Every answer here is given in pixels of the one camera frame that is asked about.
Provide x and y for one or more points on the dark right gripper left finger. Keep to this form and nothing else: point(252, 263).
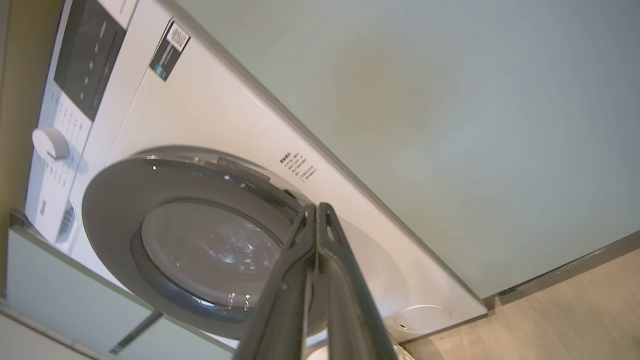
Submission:
point(285, 310)

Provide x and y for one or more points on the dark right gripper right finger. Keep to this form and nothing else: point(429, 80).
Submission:
point(345, 315)

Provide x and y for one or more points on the round dark glass washer door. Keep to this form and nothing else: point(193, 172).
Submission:
point(115, 220)

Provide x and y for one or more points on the white front-load washing machine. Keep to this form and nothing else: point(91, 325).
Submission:
point(210, 115)

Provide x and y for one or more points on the round white filter cover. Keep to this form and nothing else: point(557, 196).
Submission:
point(422, 318)

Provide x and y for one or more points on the pale green cabinet panel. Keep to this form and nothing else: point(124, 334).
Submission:
point(65, 290)
point(175, 345)
point(475, 125)

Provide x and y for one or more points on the black text warning sticker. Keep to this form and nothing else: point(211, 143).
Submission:
point(299, 166)

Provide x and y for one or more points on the dark cabinet plinth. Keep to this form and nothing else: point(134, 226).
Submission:
point(565, 267)

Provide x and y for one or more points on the dark QR code sticker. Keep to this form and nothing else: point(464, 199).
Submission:
point(169, 51)

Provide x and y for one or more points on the white washer control knob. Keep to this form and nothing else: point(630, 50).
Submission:
point(51, 143)

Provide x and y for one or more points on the black washer display panel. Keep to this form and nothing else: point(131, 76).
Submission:
point(87, 60)

